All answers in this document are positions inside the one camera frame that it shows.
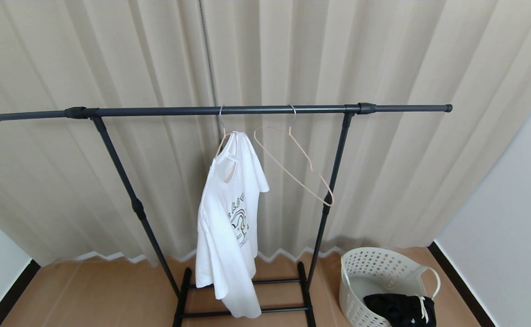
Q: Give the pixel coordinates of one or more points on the pink clothes hanger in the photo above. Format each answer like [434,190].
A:
[302,152]
[220,145]

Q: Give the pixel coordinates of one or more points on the white printed t-shirt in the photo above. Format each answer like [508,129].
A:
[220,254]

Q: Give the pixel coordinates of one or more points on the black shorts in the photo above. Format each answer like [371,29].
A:
[392,309]

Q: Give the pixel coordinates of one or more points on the black clothes rack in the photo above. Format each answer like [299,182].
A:
[156,111]

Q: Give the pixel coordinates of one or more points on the white laundry basket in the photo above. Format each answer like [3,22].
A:
[370,268]

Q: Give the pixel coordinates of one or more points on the beige curtain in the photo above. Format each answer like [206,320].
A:
[66,54]

